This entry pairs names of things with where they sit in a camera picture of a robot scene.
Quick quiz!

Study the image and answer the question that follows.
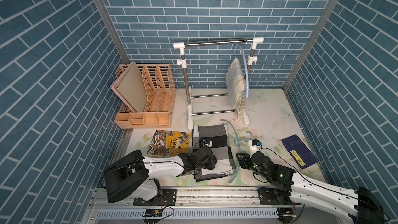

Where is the teal green clothes hanger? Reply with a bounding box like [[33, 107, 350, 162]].
[[220, 119, 248, 184]]

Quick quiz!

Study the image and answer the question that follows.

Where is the dark blue notebook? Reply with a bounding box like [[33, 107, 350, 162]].
[[282, 134, 318, 170]]

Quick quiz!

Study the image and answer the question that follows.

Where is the green circuit board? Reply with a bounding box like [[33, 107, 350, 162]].
[[143, 209, 163, 219]]

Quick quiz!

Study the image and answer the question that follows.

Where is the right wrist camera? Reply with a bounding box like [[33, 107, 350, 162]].
[[248, 139, 262, 157]]

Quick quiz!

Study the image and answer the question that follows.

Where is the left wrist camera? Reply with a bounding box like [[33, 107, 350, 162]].
[[200, 139, 212, 148]]

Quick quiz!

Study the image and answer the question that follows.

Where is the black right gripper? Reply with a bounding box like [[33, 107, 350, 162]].
[[234, 152, 269, 181]]

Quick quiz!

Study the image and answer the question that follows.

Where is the beige folder board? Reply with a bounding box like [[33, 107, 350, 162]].
[[110, 62, 147, 113]]

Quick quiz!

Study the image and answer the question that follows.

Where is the black mounting plate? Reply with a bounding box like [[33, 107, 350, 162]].
[[258, 187, 293, 205], [133, 189, 177, 206]]

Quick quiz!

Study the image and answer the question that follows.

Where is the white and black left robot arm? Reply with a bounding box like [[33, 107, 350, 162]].
[[103, 146, 218, 203]]

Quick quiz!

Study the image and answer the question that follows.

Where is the black grey checkered mat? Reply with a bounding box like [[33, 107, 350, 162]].
[[192, 124, 236, 182]]

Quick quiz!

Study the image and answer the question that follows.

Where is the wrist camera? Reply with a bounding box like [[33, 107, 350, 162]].
[[200, 139, 212, 148], [248, 139, 262, 157]]

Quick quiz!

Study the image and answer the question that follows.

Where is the plaid cream blue scarf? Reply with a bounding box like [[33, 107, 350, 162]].
[[226, 59, 250, 125]]

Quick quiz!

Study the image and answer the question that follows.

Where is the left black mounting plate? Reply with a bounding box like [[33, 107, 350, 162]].
[[133, 189, 177, 206]]

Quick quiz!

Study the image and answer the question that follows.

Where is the light blue clothes hanger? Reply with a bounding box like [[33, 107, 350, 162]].
[[233, 44, 249, 98]]

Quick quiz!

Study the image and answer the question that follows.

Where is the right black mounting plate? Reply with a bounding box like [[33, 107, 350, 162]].
[[258, 187, 293, 205]]

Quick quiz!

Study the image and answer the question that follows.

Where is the orange plastic file organizer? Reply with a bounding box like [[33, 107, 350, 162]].
[[115, 64, 176, 129]]

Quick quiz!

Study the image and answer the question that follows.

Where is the yellow illustrated book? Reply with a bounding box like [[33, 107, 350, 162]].
[[147, 130, 191, 157]]

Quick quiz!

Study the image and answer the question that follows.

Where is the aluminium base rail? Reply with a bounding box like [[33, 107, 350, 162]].
[[80, 186, 355, 224]]

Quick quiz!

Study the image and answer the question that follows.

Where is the white and steel clothes rack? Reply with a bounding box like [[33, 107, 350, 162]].
[[173, 37, 264, 131]]

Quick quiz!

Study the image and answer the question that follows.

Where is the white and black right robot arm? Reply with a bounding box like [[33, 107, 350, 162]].
[[236, 151, 390, 224]]

